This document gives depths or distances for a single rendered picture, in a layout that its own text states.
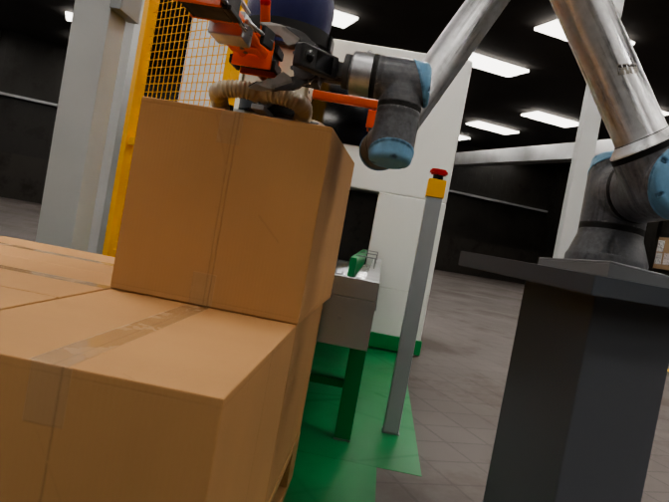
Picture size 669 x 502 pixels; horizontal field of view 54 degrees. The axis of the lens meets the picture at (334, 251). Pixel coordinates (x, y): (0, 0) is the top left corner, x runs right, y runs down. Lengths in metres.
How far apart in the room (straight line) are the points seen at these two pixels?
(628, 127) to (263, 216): 0.78
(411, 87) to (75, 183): 1.88
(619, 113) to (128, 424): 1.15
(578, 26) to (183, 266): 0.96
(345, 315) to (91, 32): 1.68
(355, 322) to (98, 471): 1.27
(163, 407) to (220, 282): 0.61
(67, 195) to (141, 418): 2.23
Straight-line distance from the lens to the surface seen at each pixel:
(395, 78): 1.35
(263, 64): 1.39
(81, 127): 2.95
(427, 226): 2.51
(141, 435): 0.78
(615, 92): 1.51
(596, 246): 1.62
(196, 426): 0.76
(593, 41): 1.52
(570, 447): 1.58
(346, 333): 1.97
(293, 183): 1.31
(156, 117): 1.40
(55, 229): 2.97
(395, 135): 1.32
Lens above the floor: 0.75
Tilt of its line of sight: 2 degrees down
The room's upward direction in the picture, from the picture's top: 10 degrees clockwise
